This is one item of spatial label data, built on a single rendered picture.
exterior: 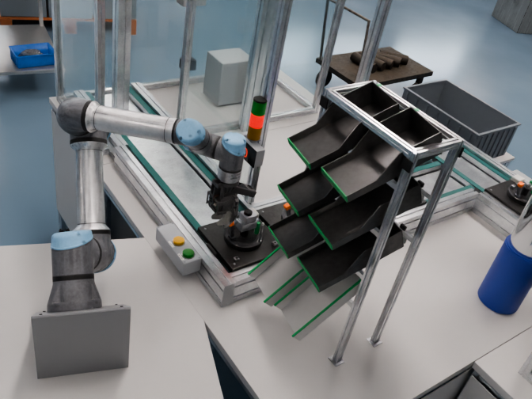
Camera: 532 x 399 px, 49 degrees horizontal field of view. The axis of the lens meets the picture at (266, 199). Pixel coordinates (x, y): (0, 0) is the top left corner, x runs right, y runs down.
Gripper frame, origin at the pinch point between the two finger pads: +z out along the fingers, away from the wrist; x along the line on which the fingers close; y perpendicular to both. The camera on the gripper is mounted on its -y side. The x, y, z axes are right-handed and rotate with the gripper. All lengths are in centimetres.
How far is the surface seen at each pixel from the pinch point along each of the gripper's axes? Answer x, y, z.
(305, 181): 23.4, -8.3, -31.8
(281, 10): -19, -22, -66
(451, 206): 16, -107, 12
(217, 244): -1.1, 1.7, 9.5
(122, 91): -105, -8, 4
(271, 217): -5.9, -25.4, 9.5
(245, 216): 1.0, -6.9, -2.0
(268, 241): 5.0, -16.4, 9.5
